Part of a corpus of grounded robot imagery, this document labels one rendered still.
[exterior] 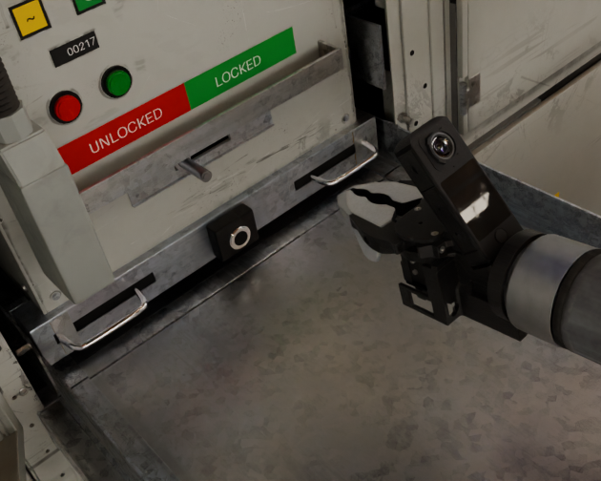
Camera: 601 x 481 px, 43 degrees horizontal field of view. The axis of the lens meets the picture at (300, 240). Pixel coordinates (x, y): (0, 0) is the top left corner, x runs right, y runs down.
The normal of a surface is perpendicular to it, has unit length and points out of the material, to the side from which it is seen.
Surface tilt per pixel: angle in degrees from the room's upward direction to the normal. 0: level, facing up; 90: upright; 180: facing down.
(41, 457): 90
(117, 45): 90
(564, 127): 90
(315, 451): 0
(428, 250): 82
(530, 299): 62
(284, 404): 0
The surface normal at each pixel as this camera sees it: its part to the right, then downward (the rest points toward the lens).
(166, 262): 0.65, 0.42
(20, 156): 0.50, 0.00
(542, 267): -0.55, -0.50
